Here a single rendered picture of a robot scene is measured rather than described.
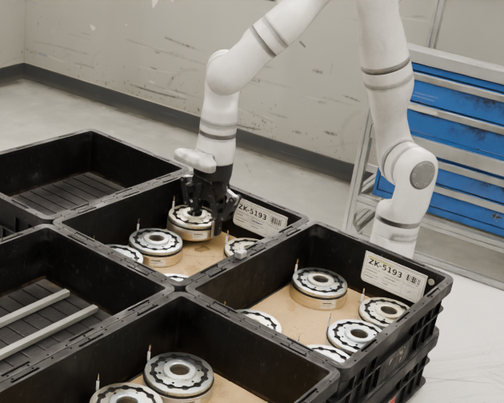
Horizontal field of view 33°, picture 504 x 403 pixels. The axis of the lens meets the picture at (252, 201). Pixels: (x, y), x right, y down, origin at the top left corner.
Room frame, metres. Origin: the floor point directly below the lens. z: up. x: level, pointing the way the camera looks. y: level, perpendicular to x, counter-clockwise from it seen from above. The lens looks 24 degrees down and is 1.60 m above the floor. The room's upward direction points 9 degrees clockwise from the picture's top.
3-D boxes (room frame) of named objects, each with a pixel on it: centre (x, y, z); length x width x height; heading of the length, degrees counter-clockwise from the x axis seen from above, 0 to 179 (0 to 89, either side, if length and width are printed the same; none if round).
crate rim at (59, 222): (1.40, 0.11, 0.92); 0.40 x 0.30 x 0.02; 148
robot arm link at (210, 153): (1.49, 0.09, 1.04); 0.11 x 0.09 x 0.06; 148
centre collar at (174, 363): (1.02, 0.07, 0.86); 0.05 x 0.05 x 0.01
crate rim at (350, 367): (1.24, -0.14, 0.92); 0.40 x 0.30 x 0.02; 148
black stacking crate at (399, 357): (1.24, -0.14, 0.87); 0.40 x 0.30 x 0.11; 148
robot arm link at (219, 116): (1.52, 0.08, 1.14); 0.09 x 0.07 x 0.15; 6
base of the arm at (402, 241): (1.57, -0.30, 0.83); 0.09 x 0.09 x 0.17; 77
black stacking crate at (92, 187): (1.55, 0.37, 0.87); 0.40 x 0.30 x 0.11; 148
